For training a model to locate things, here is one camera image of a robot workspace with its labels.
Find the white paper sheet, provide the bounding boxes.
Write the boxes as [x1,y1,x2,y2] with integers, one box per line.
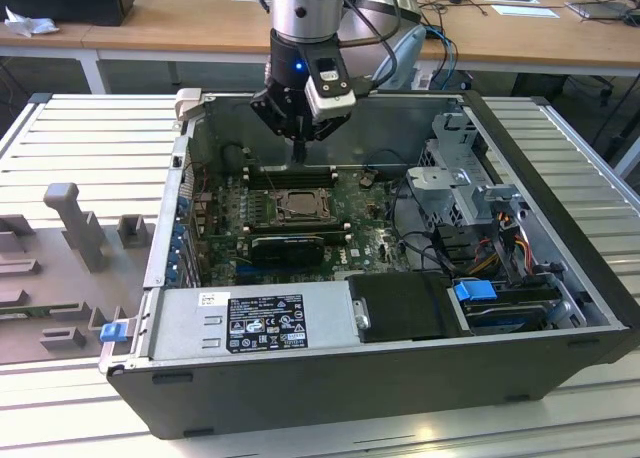
[491,3,565,21]

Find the black plastic shroud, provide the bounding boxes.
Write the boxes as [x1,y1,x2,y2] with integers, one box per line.
[345,272,474,343]

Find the black looped cable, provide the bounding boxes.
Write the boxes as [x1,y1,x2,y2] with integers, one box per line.
[391,176,454,275]

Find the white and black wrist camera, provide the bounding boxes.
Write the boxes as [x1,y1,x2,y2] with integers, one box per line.
[303,46,358,118]

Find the grey tablet device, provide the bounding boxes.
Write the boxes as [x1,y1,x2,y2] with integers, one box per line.
[564,0,632,22]

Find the yellow and red wires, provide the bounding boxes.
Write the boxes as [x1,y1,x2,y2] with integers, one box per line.
[469,229,532,275]

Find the silver power supply unit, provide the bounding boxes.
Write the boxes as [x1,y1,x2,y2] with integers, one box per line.
[148,280,362,362]

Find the green RAM stick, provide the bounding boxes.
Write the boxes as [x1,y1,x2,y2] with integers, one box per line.
[0,303,84,324]

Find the blue cable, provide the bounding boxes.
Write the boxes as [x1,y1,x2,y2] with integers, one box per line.
[425,25,460,82]

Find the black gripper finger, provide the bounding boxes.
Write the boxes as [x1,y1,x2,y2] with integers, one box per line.
[249,91,303,164]
[300,113,349,165]

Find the grey metal drive cage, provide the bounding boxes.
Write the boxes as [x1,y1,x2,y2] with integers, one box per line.
[404,111,532,239]

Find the grey case release handle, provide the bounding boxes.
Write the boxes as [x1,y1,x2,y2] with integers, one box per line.
[173,88,204,125]

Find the crumpled white paper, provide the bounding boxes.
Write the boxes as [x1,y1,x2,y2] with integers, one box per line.
[3,5,62,39]

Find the CPU socket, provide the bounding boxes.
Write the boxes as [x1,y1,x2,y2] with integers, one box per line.
[271,186,335,225]

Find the wooden desk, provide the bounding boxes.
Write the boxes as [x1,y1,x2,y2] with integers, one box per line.
[0,0,640,77]

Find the black RAM slot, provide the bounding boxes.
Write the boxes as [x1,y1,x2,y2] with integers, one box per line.
[245,219,340,230]
[249,229,347,243]
[248,169,335,179]
[248,176,335,189]

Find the black open PC case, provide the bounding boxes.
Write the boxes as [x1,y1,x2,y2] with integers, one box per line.
[97,88,640,442]

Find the hard disk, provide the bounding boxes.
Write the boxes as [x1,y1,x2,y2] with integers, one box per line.
[462,301,547,335]

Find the green motherboard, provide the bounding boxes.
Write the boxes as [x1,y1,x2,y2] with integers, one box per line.
[192,170,416,287]

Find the black graphics card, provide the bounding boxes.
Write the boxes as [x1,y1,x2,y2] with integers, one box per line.
[251,235,324,267]

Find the blue case latch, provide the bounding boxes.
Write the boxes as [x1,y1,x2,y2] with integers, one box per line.
[99,322,127,344]

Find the grey parts rack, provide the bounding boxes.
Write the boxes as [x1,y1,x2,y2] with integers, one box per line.
[0,182,157,367]

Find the metal socket cover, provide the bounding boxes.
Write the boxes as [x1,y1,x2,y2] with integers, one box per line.
[274,188,333,223]

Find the blue disk carrier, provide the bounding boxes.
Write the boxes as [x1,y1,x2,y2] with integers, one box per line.
[453,279,497,305]

